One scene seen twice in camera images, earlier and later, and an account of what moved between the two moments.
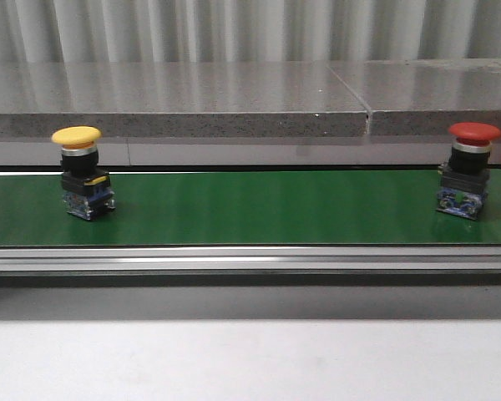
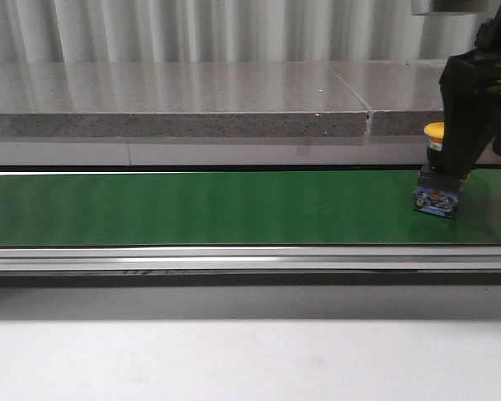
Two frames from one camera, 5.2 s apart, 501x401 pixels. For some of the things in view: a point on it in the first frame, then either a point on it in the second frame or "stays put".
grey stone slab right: [427, 97] stays put
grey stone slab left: [169, 99] stays put
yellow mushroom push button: [86, 190] -> [437, 194]
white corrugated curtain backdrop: [245, 31] stays put
